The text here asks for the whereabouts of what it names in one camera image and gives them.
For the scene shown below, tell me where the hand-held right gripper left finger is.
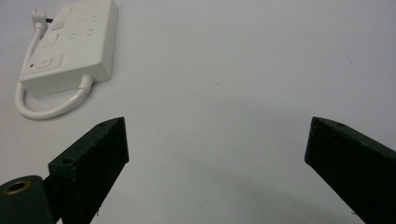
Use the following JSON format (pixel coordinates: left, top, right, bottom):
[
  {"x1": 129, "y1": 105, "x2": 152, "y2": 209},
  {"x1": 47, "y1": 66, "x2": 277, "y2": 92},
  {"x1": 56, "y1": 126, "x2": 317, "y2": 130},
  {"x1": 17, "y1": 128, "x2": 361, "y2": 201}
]
[{"x1": 48, "y1": 116, "x2": 130, "y2": 224}]

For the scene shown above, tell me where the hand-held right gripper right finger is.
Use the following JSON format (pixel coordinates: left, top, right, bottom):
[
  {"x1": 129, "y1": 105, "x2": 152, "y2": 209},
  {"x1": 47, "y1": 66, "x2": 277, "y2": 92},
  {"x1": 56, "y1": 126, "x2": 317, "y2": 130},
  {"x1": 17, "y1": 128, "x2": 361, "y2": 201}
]
[{"x1": 304, "y1": 116, "x2": 396, "y2": 224}]

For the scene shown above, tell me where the white power strip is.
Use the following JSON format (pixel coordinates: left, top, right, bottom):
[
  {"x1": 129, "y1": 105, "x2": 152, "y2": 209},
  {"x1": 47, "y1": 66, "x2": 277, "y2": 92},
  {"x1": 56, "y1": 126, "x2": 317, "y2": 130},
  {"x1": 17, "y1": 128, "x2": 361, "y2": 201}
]
[{"x1": 19, "y1": 0, "x2": 120, "y2": 98}]

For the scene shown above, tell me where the white plug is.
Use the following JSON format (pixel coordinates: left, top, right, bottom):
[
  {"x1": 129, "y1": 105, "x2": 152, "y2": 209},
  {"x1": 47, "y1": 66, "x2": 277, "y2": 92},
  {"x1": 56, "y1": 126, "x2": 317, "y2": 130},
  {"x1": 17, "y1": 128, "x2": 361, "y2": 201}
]
[{"x1": 31, "y1": 7, "x2": 54, "y2": 32}]

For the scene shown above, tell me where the white power strip cable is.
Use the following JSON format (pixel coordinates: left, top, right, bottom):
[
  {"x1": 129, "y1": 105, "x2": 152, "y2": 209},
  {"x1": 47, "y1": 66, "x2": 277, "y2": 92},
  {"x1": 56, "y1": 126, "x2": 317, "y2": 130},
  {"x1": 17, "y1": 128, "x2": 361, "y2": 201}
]
[{"x1": 14, "y1": 26, "x2": 94, "y2": 121}]

